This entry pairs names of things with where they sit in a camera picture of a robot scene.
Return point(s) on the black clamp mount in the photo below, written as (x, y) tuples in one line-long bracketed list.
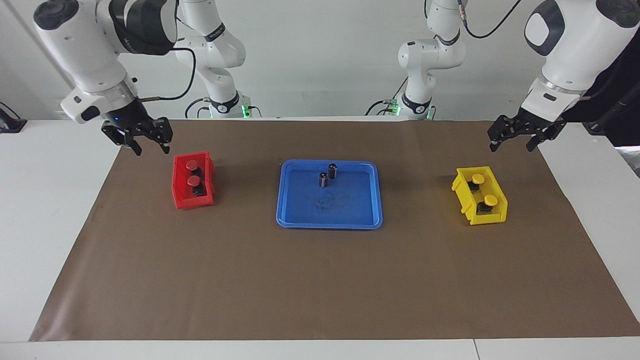
[(10, 124)]

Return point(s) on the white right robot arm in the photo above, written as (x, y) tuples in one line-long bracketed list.
[(80, 45)]

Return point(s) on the yellow plastic bin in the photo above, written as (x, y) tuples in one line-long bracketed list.
[(492, 217)]

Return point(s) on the red plastic bin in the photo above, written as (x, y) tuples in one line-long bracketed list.
[(192, 202)]

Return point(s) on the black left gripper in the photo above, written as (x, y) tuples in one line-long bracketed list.
[(525, 124)]

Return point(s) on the grey metallic object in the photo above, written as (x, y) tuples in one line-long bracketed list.
[(631, 160)]

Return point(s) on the red push button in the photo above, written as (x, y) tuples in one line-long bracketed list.
[(194, 180), (192, 164)]

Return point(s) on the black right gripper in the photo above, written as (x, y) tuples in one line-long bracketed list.
[(132, 122)]

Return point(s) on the yellow push button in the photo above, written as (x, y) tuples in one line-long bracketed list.
[(478, 178), (491, 200)]

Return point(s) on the blue plastic tray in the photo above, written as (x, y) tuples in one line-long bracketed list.
[(350, 210)]

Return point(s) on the wall socket yellow label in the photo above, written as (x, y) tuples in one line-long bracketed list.
[(62, 116)]

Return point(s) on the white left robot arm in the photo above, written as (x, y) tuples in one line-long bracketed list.
[(575, 45)]

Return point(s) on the black panel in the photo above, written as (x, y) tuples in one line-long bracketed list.
[(627, 139)]

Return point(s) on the base connector green light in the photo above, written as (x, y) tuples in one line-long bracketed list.
[(246, 111), (394, 107)]

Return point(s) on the brown paper table mat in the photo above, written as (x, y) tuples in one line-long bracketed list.
[(300, 280)]

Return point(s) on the black cylindrical capacitor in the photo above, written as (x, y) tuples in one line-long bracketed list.
[(333, 171), (323, 180)]

